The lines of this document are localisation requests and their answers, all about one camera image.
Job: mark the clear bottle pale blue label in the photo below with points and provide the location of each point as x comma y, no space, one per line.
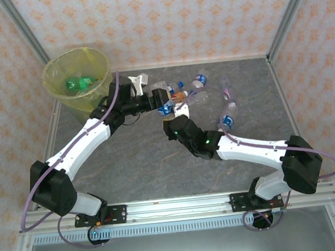
165,109

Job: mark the orange red label bottle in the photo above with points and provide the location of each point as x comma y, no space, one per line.
180,96

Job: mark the clear bottle dark blue label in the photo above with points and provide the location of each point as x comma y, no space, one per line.
199,78

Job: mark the green plastic bottle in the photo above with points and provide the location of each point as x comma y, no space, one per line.
78,83

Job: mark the clear plastic bottle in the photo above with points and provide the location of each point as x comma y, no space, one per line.
224,82

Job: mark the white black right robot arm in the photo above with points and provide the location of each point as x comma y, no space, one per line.
253,151

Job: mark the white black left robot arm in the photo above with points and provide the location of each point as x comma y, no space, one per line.
77,146

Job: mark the yellow plastic bin liner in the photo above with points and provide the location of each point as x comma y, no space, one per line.
50,83

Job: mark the aluminium table edge strip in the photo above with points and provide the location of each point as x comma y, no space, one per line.
194,62

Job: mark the grey metal panel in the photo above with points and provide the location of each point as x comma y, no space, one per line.
179,249

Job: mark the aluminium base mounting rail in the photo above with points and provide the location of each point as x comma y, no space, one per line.
178,207

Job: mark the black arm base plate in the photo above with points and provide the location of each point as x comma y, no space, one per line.
237,203
119,214

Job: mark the aluminium table side rail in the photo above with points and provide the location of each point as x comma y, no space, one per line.
286,105
49,143

